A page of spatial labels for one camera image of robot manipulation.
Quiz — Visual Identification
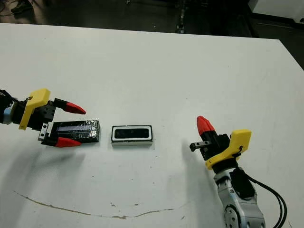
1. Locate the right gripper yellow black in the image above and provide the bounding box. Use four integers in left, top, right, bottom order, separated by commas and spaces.
190, 115, 252, 174

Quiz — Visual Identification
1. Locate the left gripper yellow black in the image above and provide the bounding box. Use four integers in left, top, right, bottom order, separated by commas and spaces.
10, 88, 87, 149

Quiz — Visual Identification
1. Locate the glossy black box lid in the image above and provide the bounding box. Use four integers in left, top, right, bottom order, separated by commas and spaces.
47, 119, 101, 143

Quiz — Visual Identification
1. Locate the dark shoe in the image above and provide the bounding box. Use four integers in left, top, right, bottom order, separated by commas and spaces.
10, 0, 34, 14

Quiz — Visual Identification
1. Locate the white camera box base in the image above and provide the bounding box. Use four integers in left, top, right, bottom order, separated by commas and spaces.
111, 124, 154, 148

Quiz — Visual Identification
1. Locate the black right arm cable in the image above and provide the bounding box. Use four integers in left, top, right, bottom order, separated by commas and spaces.
247, 175, 288, 228

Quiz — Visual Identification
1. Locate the dark metal stand post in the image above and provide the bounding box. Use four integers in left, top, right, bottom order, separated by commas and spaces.
176, 0, 188, 34

